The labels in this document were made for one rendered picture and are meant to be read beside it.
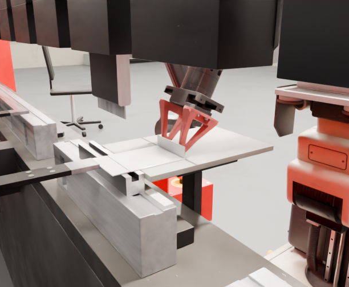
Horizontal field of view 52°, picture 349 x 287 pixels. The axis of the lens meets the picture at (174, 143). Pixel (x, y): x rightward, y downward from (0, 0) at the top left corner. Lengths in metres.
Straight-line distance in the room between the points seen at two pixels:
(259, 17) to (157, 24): 0.10
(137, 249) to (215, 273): 0.12
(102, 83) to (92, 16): 0.11
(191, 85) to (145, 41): 0.25
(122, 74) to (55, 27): 0.18
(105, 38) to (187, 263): 0.34
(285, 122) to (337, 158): 0.18
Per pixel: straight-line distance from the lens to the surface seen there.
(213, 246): 0.60
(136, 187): 0.54
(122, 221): 0.54
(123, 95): 0.52
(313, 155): 1.19
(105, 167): 0.57
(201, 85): 0.61
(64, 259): 0.81
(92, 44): 0.50
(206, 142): 0.68
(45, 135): 1.00
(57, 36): 0.65
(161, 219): 0.50
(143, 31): 0.38
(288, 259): 1.66
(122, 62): 0.51
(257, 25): 0.31
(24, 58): 12.76
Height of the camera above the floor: 1.21
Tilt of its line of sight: 18 degrees down
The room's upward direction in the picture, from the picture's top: straight up
